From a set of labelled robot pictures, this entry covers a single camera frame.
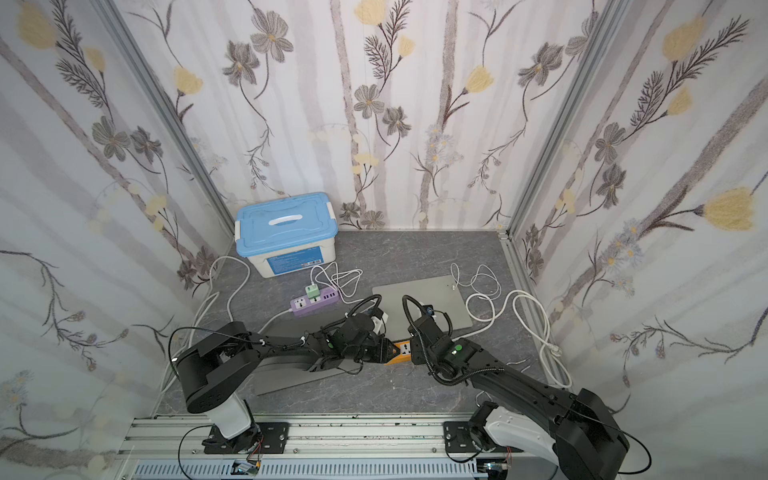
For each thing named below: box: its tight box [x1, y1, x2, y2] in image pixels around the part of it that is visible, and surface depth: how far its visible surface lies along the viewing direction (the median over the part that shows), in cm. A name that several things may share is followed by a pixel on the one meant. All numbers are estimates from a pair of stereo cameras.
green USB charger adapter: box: [305, 284, 320, 298], surface depth 97 cm
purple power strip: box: [290, 288, 341, 314], surface depth 100 cm
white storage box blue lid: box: [234, 192, 339, 278], surface depth 101 cm
